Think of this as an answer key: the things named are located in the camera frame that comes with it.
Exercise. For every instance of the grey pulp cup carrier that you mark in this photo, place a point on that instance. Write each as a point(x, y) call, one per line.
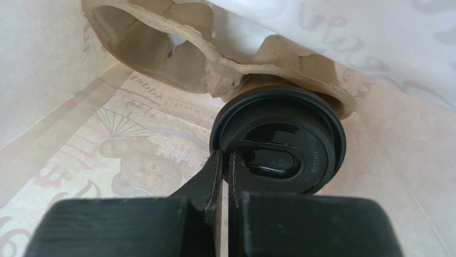
point(172, 43)

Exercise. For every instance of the white paper takeout bag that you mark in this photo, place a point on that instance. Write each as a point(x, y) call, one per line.
point(76, 123)

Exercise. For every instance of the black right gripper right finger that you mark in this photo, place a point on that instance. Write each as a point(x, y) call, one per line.
point(266, 223)

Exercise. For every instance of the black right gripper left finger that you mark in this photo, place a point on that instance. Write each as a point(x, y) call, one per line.
point(186, 223)

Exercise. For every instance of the single paper coffee cup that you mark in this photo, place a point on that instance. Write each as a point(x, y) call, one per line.
point(253, 81)

